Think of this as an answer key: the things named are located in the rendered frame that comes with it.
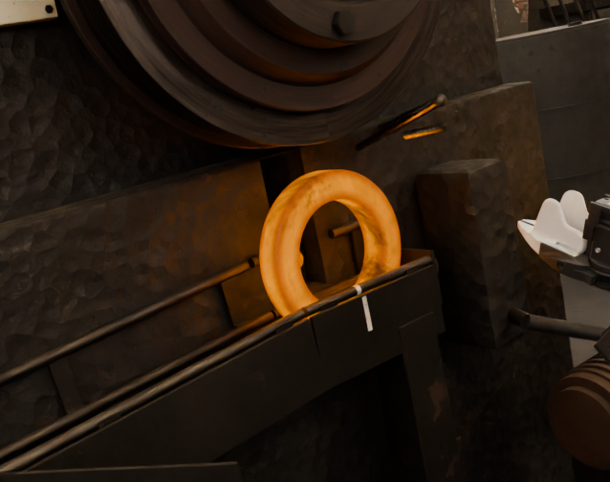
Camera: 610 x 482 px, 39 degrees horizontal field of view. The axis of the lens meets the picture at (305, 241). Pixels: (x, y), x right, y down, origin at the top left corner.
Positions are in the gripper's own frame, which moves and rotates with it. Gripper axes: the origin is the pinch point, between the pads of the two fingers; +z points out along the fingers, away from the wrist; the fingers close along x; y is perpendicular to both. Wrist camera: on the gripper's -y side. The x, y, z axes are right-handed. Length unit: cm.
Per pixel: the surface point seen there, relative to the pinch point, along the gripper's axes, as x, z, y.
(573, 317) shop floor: -150, 83, -101
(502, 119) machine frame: -27.3, 25.7, 1.3
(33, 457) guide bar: 51, 12, -11
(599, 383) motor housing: -11.6, -4.5, -21.5
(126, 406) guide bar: 41.9, 12.4, -10.1
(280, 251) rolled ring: 20.7, 16.3, -1.9
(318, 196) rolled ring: 14.2, 17.6, 2.3
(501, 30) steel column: -328, 262, -59
